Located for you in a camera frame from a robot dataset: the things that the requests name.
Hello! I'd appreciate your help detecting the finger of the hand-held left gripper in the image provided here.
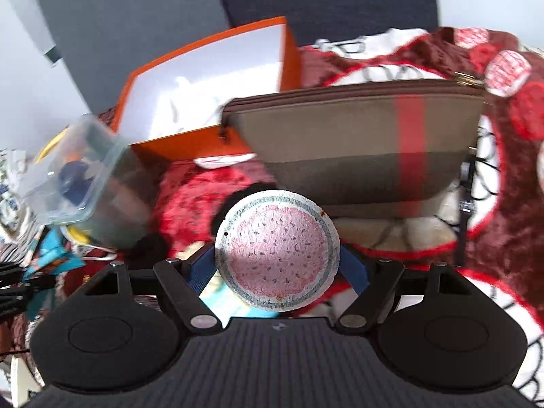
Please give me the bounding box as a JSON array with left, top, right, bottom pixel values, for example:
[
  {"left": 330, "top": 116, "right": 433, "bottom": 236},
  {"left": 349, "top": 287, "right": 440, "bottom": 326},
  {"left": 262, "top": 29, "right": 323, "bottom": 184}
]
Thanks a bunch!
[{"left": 0, "top": 261, "right": 58, "bottom": 321}]

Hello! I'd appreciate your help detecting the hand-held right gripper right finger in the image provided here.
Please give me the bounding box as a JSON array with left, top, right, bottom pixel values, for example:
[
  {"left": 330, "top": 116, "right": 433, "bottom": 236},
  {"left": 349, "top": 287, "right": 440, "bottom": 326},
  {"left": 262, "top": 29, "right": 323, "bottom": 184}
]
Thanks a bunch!
[{"left": 335, "top": 244, "right": 470, "bottom": 333}]

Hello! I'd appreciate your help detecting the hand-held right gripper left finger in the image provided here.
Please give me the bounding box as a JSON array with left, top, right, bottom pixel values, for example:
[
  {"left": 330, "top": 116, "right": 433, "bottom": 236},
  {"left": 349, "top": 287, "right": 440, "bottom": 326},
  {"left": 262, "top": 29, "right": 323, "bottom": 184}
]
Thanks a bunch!
[{"left": 79, "top": 242, "right": 224, "bottom": 334}]

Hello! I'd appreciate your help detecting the round watermelon print coaster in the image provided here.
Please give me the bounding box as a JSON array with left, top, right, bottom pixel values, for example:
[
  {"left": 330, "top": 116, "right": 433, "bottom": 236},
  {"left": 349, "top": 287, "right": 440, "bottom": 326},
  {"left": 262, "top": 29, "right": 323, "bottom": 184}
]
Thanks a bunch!
[{"left": 215, "top": 190, "right": 341, "bottom": 312}]

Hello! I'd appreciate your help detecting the orange cardboard box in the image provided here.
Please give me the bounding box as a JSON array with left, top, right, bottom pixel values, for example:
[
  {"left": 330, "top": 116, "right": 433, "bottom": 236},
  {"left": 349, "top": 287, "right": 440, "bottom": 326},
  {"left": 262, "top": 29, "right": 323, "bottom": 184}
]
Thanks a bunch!
[{"left": 110, "top": 16, "right": 303, "bottom": 166}]

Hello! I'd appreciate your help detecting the light blue cloth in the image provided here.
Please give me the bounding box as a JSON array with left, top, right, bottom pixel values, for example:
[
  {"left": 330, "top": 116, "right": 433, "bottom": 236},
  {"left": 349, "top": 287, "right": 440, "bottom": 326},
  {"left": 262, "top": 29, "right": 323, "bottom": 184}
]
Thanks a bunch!
[{"left": 199, "top": 281, "right": 279, "bottom": 320}]

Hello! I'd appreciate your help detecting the teal patterned cloth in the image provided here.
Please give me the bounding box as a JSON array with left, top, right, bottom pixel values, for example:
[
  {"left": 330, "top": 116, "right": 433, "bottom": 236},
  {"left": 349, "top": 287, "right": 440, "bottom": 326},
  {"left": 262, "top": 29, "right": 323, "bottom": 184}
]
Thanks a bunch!
[{"left": 21, "top": 226, "right": 86, "bottom": 283}]

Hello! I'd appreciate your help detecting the blue roll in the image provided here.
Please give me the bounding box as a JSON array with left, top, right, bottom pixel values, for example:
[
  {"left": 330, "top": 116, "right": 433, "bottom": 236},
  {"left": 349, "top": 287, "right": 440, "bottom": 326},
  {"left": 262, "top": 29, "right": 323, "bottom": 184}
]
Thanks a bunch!
[{"left": 58, "top": 160, "right": 94, "bottom": 207}]

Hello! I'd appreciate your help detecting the brown striped zipper pouch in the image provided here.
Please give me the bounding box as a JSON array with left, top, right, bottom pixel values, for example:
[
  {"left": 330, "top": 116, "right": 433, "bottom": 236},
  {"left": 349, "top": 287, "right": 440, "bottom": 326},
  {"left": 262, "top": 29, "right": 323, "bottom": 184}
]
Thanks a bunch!
[{"left": 219, "top": 77, "right": 489, "bottom": 218}]

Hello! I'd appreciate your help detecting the clear plastic storage container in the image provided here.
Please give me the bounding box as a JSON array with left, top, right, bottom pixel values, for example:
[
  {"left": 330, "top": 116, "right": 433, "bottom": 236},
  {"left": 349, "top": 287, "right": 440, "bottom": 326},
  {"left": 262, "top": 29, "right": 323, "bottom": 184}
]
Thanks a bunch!
[{"left": 19, "top": 113, "right": 160, "bottom": 249}]

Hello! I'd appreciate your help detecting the black strap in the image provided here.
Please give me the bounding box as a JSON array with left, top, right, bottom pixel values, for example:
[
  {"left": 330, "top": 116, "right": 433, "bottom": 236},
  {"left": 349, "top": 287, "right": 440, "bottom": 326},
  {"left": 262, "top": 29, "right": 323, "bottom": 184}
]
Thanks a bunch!
[{"left": 456, "top": 153, "right": 476, "bottom": 266}]

